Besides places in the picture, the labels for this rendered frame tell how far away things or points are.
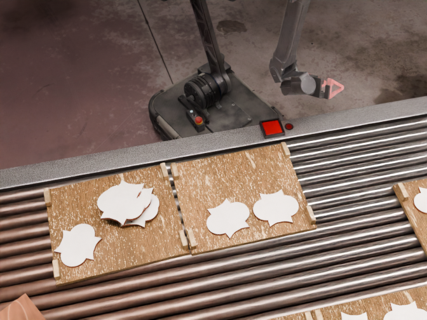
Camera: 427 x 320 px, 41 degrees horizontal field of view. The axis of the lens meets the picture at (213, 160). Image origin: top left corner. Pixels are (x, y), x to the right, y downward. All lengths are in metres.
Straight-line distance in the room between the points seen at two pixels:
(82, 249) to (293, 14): 0.95
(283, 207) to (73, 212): 0.68
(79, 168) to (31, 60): 1.86
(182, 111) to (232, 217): 1.30
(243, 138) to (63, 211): 0.68
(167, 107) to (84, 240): 1.38
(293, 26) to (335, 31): 2.22
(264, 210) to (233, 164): 0.21
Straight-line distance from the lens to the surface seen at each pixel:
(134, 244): 1.84
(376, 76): 3.72
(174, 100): 3.12
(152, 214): 1.86
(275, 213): 1.87
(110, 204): 1.84
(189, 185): 1.93
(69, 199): 1.96
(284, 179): 1.97
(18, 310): 1.70
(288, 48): 1.82
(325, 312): 1.76
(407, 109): 2.29
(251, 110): 3.07
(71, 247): 1.85
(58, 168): 2.06
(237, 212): 1.87
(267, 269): 1.81
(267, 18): 3.99
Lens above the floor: 2.54
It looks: 54 degrees down
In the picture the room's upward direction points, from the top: 1 degrees clockwise
